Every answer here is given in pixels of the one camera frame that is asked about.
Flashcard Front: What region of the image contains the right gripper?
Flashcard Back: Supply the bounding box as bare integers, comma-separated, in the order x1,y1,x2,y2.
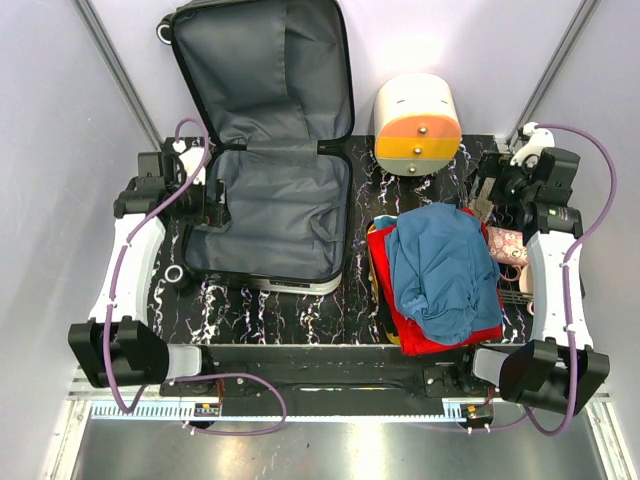
461,150,537,207

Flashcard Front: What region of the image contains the white orange drawer cabinet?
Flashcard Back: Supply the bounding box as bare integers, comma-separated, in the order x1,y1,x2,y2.
373,73,462,177

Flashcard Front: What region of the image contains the blue cloth garment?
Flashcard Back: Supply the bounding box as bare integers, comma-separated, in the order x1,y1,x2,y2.
385,203,502,345

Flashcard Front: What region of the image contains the teal cream cartoon towel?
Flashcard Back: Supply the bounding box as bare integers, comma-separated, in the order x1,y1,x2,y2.
373,215,397,230

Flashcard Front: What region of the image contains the white black space suitcase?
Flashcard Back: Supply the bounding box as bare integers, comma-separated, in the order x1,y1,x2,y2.
156,1,355,296

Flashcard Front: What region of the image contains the red cloth garment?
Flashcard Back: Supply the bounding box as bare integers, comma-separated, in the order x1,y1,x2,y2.
366,215,502,356

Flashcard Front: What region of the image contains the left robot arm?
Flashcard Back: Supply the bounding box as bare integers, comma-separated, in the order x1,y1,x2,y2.
68,141,228,396

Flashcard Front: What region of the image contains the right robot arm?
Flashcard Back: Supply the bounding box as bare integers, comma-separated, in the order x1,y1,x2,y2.
453,147,610,415

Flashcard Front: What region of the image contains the speckled brown plate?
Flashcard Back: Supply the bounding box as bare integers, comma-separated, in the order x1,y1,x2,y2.
470,194,495,223

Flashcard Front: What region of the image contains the pink patterned mug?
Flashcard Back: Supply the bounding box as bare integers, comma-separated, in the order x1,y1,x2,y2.
487,227,529,282

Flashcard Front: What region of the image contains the plain pink mug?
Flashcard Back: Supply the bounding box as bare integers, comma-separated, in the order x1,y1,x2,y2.
518,265,534,316

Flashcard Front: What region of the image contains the black marble mat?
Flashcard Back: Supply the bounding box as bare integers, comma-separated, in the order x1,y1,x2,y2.
147,134,503,345

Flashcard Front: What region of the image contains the black wire dish rack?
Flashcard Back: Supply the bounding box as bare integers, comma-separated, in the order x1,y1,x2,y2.
467,159,586,306

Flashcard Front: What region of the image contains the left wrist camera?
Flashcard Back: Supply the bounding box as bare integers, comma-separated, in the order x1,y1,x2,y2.
172,140,208,186

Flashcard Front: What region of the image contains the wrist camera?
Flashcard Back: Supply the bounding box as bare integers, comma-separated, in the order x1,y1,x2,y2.
172,140,208,186
509,122,555,169

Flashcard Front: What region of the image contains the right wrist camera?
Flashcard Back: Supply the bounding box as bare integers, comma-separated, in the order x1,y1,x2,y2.
509,122,555,169

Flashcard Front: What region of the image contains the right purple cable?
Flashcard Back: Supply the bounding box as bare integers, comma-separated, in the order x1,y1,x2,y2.
469,122,619,437

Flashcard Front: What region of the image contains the purple cable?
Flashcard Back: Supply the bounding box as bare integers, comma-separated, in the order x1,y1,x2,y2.
103,117,289,435
469,122,619,437

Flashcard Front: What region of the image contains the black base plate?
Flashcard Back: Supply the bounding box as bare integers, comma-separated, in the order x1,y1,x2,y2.
160,345,498,421

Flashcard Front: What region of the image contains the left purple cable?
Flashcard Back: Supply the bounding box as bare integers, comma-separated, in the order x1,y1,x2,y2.
103,117,289,435

